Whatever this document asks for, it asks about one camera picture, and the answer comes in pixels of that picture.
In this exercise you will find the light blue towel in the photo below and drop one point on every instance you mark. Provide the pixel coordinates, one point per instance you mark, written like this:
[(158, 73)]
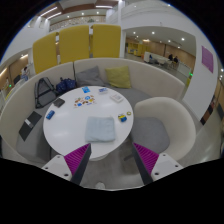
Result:
[(100, 129)]

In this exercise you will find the blue tissue packet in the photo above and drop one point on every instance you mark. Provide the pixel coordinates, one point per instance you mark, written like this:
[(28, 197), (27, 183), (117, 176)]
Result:
[(50, 114)]

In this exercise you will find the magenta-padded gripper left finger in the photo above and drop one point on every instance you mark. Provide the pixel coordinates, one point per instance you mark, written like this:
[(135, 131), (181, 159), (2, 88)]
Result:
[(77, 158)]

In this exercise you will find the yellow partition panel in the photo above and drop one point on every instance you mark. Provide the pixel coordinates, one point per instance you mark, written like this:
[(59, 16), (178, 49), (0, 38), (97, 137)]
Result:
[(106, 40), (45, 53), (74, 44)]

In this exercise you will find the grey cushion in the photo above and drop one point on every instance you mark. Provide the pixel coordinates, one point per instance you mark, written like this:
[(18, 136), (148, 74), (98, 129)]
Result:
[(89, 77)]

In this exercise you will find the small yellow blue box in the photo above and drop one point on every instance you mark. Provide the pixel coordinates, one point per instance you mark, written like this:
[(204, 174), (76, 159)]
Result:
[(122, 118)]

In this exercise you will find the curved beige sofa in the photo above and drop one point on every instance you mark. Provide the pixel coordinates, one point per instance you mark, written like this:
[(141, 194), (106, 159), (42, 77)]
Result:
[(15, 110)]

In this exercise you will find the ceiling lights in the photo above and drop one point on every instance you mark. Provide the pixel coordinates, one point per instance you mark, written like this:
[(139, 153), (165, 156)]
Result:
[(48, 11)]

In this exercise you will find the dark blue patterned bag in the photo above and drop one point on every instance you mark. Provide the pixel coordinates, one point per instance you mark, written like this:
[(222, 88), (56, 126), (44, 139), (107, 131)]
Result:
[(66, 85)]

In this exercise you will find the blue card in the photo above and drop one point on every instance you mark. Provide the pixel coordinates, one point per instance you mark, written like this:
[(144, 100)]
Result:
[(86, 89)]

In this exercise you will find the grey black backpack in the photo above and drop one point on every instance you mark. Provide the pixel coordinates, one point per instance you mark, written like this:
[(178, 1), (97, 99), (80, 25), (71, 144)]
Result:
[(45, 92)]

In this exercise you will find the purple wall poster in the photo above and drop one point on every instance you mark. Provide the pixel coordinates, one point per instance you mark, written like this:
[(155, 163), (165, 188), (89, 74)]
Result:
[(207, 59)]

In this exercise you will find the white round armchair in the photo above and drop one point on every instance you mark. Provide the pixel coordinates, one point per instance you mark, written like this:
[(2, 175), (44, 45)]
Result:
[(173, 120)]

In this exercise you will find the olive green cushion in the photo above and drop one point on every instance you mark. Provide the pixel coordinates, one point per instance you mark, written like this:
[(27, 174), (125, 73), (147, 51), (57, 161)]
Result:
[(118, 76)]

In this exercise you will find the colourful sticker sheet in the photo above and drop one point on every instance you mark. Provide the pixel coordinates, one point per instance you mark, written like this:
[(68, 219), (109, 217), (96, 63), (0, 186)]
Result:
[(84, 100)]

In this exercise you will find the small white blue packet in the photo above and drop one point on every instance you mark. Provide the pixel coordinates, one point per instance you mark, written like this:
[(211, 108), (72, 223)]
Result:
[(103, 90)]

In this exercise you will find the person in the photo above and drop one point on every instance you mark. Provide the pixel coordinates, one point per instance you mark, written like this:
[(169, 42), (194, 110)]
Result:
[(175, 59), (170, 57)]

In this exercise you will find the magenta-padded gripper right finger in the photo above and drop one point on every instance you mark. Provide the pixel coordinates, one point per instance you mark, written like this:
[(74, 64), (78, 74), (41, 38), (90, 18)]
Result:
[(146, 158)]

